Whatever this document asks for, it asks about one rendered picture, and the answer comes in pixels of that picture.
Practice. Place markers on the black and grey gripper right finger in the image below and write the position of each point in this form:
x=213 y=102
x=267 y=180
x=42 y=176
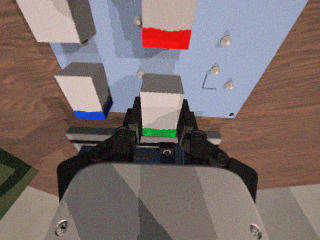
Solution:
x=200 y=151

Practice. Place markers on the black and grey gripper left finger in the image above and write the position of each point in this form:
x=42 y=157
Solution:
x=117 y=148

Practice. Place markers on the white block with green end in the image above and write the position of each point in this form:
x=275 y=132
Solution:
x=161 y=102

